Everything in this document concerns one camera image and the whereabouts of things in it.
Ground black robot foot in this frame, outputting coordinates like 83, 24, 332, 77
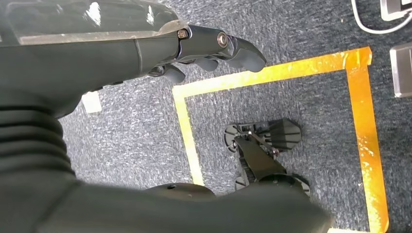
223, 118, 311, 198

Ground dark grey robot leg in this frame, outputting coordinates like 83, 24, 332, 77
0, 173, 334, 233

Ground white floor sticker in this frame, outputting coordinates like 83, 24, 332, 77
81, 91, 103, 114

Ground yellow floor tape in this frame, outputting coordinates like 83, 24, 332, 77
172, 46, 390, 233

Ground white floor cable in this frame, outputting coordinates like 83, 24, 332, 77
350, 0, 412, 35

